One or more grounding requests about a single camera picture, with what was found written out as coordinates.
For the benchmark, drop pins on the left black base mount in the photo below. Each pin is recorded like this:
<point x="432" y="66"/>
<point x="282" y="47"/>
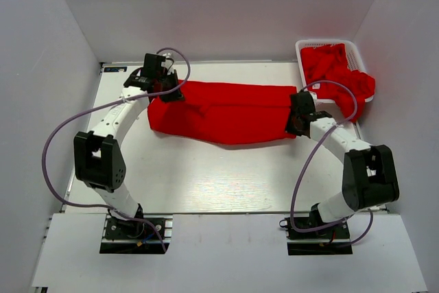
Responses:
<point x="135" y="238"/>

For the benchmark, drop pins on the blue table label sticker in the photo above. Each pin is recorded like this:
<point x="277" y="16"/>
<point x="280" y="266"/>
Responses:
<point x="115" y="69"/>

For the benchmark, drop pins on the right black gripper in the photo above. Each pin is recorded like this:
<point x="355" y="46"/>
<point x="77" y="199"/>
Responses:
<point x="289" y="127"/>

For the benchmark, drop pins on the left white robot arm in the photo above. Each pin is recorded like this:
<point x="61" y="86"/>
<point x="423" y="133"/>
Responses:
<point x="99" y="162"/>

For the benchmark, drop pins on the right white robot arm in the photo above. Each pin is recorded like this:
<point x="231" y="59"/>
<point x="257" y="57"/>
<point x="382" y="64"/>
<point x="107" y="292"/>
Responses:
<point x="369" y="175"/>

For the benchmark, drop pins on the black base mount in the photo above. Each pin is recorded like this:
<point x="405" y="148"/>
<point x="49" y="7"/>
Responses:
<point x="331" y="241"/>
<point x="135" y="238"/>

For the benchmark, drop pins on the red shirts pile in basket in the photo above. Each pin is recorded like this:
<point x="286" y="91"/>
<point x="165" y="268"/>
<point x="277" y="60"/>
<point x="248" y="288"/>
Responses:
<point x="327" y="67"/>

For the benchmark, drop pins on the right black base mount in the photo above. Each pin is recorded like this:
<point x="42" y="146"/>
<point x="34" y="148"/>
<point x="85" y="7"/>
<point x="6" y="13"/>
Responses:
<point x="331" y="241"/>

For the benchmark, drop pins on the white plastic basket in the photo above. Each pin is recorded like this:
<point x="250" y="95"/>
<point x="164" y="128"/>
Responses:
<point x="354" y="59"/>

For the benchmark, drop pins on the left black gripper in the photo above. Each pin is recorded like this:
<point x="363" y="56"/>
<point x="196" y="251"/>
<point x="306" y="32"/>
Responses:
<point x="173" y="97"/>

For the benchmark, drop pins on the red t shirt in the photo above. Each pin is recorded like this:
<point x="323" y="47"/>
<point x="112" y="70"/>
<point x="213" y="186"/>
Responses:
<point x="225" y="113"/>

